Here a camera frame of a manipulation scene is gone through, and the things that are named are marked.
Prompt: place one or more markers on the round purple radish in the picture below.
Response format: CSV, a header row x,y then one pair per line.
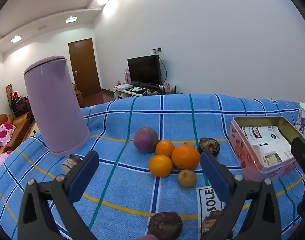
x,y
146,140

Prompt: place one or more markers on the wall power socket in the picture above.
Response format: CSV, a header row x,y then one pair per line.
x,y
157,50

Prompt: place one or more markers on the brown leather sofa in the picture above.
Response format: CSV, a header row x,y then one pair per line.
x,y
17,125

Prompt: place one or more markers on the printed paper sheet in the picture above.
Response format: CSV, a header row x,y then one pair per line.
x,y
265,140

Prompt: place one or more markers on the small orange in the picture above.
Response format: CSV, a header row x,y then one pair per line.
x,y
165,148

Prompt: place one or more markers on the purple electric kettle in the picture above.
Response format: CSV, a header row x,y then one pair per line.
x,y
52,105

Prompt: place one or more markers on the pink toy figure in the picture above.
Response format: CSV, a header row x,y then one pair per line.
x,y
167,86

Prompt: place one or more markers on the white printed mug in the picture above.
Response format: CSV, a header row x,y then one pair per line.
x,y
303,120

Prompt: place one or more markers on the dark chair with clothes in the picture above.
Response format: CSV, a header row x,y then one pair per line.
x,y
17,102

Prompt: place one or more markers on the brown leather armchair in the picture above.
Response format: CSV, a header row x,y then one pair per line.
x,y
78,93

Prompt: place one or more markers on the white television stand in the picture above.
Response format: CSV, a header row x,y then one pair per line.
x,y
127,94

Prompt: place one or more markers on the black router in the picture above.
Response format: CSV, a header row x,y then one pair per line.
x,y
173,90

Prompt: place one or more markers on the brown wooden door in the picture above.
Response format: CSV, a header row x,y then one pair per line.
x,y
83,67

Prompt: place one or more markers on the black television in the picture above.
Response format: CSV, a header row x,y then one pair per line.
x,y
143,71

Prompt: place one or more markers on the large orange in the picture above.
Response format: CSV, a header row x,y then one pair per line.
x,y
186,157

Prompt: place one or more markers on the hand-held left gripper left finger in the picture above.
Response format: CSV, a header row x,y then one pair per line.
x,y
83,177

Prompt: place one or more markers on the blue plaid blanket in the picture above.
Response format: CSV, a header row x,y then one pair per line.
x,y
132,192

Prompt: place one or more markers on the pink carton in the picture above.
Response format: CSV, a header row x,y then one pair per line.
x,y
126,76

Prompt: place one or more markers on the white set-top box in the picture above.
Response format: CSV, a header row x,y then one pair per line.
x,y
123,86

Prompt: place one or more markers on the medium orange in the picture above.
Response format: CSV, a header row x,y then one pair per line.
x,y
160,165

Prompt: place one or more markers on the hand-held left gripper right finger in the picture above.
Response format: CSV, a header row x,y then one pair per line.
x,y
213,177

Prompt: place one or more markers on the pink tin box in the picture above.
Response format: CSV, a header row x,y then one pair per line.
x,y
245,152

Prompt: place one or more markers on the square ceiling light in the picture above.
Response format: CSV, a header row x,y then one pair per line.
x,y
16,39
71,19

